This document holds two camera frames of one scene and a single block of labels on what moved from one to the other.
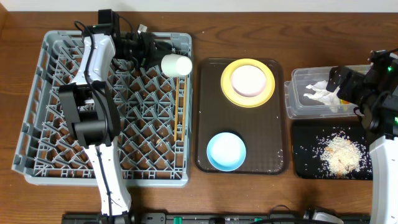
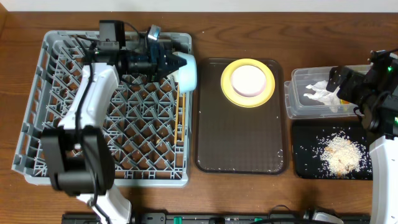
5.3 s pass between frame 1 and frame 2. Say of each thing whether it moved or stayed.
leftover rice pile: stayed
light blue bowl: moved
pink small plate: stayed
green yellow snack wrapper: stayed
